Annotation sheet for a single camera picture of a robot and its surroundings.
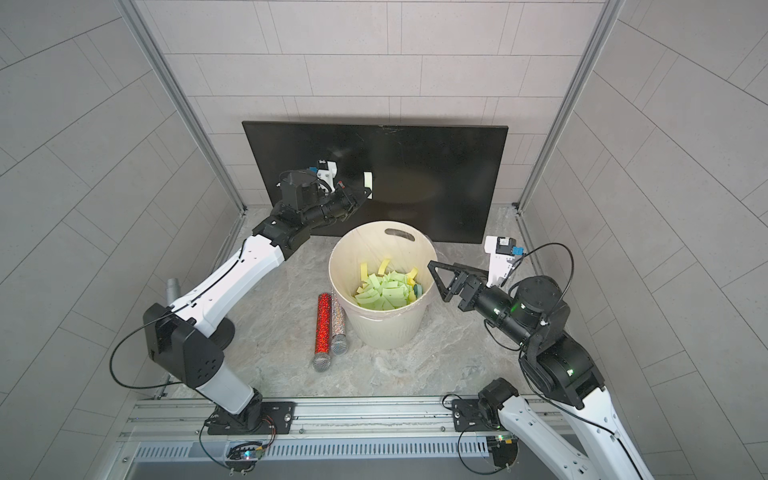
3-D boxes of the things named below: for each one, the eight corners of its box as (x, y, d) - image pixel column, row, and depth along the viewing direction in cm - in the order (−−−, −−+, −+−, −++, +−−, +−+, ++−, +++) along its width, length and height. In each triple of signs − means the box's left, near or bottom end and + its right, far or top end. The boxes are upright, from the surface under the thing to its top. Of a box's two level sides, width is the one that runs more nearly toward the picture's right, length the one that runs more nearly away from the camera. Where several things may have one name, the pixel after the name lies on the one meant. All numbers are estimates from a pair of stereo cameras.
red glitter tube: (316, 372, 80) (313, 368, 77) (320, 299, 94) (317, 294, 91) (331, 370, 80) (328, 366, 77) (332, 298, 94) (330, 292, 91)
